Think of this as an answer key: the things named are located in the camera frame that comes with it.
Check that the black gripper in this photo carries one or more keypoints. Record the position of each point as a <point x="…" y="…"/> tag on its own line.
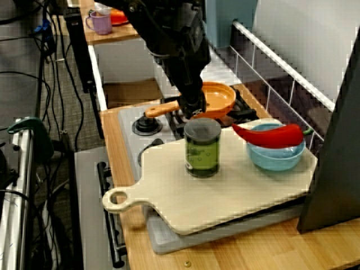
<point x="187" y="81"/>

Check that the green can with grey lid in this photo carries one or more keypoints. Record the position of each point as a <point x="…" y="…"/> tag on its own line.
<point x="202" y="157"/>

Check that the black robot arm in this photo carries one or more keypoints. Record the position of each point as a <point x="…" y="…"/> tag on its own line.
<point x="157" y="22"/>

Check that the orange toy frying pan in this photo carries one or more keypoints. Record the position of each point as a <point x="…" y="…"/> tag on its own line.
<point x="222" y="97"/>

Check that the black stove knob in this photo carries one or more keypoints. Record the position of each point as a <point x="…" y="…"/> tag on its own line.
<point x="146" y="126"/>
<point x="156" y="142"/>

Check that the black burner grate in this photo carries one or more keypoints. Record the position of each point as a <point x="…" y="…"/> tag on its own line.
<point x="244" y="113"/>

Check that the grey toy stove top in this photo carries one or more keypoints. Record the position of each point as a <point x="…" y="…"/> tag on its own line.
<point x="128" y="140"/>

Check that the red chili pepper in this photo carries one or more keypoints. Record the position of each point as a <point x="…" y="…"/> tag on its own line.
<point x="270" y="136"/>

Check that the white toy sink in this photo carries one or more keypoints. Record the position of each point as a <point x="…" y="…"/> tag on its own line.
<point x="123" y="64"/>

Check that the light blue bowl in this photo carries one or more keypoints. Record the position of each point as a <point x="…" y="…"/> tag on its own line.
<point x="275" y="163"/>

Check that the red orange plate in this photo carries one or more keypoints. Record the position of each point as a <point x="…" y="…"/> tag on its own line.
<point x="118" y="19"/>

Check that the purple plastic cup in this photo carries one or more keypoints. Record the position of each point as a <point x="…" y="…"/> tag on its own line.
<point x="101" y="24"/>

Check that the white toy kitchen cabinet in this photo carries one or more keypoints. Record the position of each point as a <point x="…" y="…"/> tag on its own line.
<point x="90" y="197"/>

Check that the white crumpled object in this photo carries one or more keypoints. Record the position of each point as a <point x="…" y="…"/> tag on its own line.
<point x="102" y="9"/>

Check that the dark upright panel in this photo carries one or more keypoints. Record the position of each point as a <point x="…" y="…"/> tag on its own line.
<point x="332" y="168"/>

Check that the brass screw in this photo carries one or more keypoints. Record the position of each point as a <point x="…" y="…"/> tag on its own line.
<point x="187" y="263"/>

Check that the black vertical post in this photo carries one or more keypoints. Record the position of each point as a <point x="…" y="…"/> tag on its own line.
<point x="80" y="50"/>

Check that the aluminium extrusion frame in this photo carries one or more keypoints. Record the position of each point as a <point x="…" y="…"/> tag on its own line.
<point x="17" y="197"/>

